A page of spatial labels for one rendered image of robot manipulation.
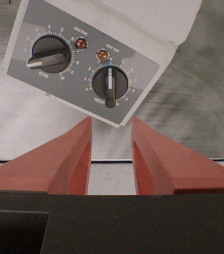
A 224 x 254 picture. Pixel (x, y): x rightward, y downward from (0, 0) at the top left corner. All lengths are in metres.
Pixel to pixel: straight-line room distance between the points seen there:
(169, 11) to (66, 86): 0.11
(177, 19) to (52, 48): 0.10
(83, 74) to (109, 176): 0.13
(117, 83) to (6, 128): 0.13
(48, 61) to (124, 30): 0.06
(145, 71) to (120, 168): 0.13
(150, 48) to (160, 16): 0.03
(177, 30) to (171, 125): 0.13
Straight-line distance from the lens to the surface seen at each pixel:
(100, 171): 0.26
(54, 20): 0.19
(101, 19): 0.19
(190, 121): 0.30
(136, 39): 0.19
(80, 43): 0.19
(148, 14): 0.18
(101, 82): 0.20
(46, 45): 0.19
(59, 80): 0.20
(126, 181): 0.28
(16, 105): 0.25
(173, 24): 0.18
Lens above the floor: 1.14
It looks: 73 degrees down
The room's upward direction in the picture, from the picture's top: 123 degrees clockwise
